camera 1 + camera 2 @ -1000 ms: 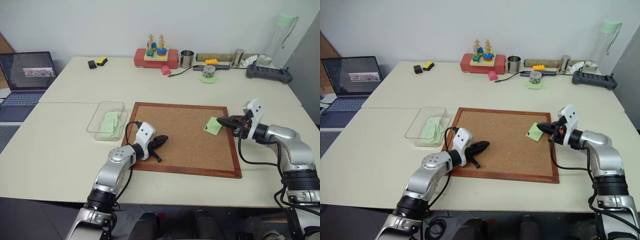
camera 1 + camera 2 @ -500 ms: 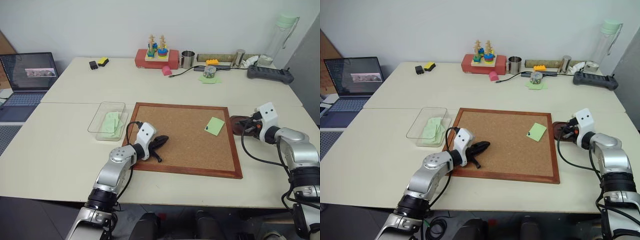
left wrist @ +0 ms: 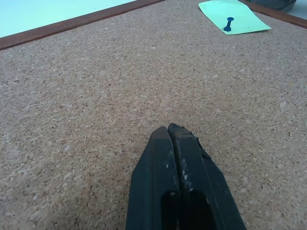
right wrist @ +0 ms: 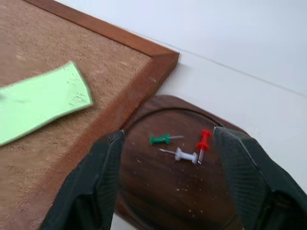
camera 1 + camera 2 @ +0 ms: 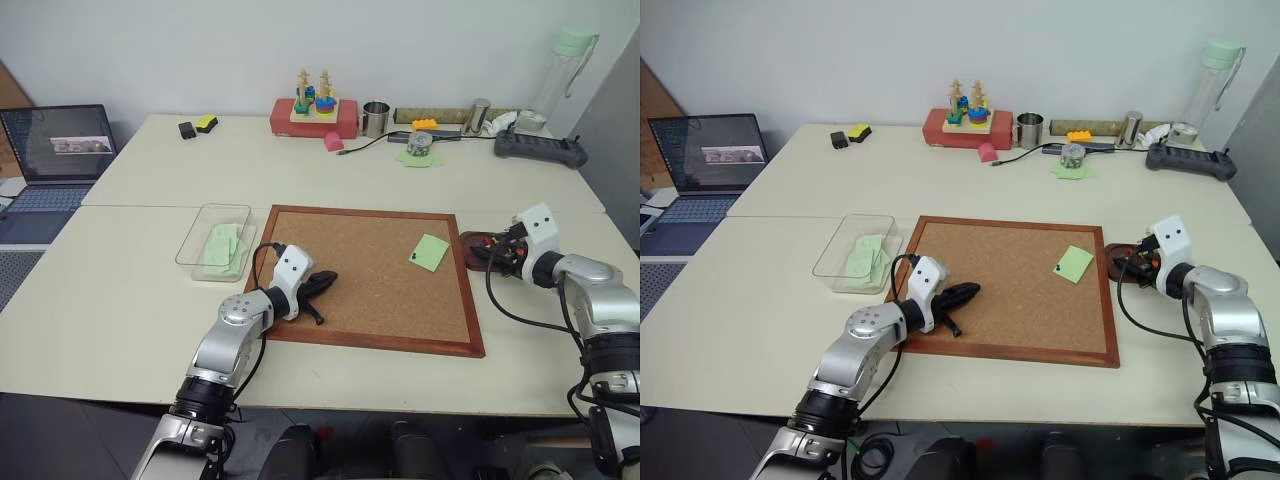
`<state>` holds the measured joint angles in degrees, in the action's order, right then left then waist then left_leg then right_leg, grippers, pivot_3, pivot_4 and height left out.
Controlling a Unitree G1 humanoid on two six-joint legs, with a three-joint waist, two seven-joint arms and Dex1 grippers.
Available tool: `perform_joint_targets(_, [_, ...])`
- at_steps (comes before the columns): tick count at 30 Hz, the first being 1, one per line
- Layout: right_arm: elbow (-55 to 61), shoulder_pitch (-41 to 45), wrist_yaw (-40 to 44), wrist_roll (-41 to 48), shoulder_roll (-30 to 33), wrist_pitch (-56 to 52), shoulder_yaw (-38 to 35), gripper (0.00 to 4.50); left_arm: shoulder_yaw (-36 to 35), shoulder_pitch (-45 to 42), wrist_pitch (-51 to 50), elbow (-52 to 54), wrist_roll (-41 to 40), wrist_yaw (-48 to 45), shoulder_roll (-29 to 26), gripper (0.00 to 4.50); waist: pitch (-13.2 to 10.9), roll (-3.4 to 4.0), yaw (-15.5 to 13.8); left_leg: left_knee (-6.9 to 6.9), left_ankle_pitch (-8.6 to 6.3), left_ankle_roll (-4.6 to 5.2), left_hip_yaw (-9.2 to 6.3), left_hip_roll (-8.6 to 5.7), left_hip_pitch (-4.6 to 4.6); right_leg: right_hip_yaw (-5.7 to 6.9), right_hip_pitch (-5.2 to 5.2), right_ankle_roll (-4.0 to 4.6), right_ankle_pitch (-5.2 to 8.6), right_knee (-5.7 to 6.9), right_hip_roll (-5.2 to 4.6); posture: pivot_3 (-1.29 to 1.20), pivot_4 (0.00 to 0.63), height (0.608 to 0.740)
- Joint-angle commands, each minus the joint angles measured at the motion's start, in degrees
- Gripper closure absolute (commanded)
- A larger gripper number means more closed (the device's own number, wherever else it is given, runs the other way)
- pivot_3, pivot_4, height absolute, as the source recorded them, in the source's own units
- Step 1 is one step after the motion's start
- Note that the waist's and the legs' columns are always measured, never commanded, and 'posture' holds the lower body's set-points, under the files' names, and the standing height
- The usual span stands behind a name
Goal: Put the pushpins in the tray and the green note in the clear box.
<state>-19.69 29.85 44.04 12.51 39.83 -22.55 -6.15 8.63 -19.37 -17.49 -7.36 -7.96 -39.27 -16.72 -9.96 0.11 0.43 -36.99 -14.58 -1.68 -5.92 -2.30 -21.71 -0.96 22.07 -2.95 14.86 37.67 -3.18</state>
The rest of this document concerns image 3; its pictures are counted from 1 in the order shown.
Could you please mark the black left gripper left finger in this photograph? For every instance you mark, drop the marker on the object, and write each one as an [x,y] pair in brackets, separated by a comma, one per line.
[153,182]

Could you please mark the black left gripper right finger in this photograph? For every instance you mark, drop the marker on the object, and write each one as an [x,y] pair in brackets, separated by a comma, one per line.
[204,182]

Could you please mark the green paper note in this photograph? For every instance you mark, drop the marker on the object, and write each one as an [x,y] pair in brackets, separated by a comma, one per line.
[233,16]

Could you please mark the blue pushpin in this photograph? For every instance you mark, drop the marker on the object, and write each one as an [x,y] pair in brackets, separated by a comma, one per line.
[228,24]

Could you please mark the dark grey object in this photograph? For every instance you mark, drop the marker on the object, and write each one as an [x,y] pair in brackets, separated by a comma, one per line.
[275,3]

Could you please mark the cork board with wooden frame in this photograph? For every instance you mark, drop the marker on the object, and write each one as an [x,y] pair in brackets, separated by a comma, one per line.
[134,95]

